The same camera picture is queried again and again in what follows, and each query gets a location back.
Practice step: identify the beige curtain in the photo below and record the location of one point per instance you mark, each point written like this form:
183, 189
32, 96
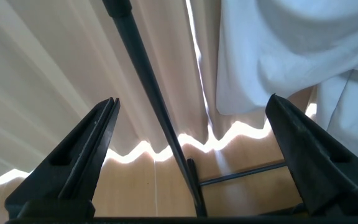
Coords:
42, 77

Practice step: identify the pale grey shorts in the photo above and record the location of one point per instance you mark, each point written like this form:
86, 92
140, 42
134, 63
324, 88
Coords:
291, 46

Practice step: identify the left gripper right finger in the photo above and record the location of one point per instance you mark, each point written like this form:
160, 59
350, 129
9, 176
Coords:
322, 183

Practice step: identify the black clothes rack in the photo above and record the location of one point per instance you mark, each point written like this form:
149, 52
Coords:
141, 62

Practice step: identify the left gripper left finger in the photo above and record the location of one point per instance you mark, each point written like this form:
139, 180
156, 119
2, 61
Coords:
79, 174

